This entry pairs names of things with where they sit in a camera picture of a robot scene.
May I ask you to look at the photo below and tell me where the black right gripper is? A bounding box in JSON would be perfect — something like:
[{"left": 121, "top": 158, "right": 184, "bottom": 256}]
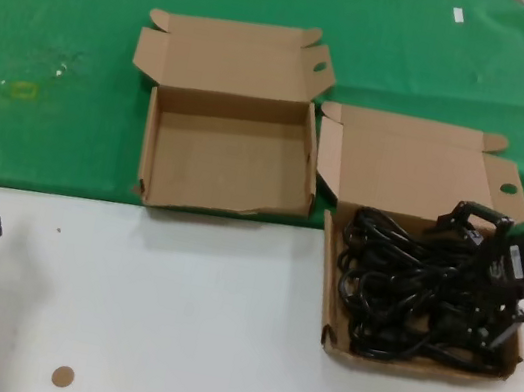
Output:
[{"left": 414, "top": 194, "right": 524, "bottom": 358}]

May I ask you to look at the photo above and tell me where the black power cable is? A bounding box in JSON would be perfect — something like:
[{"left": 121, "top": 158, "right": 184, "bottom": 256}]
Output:
[
  {"left": 328, "top": 248, "right": 384, "bottom": 323},
  {"left": 334, "top": 249, "right": 498, "bottom": 359},
  {"left": 339, "top": 203, "right": 441, "bottom": 268},
  {"left": 345, "top": 318, "right": 511, "bottom": 383}
]

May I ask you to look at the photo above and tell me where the cardboard box with round hole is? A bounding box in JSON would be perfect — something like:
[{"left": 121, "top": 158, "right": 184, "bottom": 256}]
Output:
[{"left": 276, "top": 98, "right": 524, "bottom": 392}]

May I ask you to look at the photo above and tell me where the cardboard box with oval hole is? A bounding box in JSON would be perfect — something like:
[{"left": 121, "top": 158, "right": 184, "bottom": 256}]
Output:
[{"left": 107, "top": 0, "right": 346, "bottom": 237}]

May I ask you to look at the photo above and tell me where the round brown cardboard disc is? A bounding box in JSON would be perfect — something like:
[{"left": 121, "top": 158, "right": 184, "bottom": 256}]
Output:
[{"left": 50, "top": 363, "right": 76, "bottom": 391}]

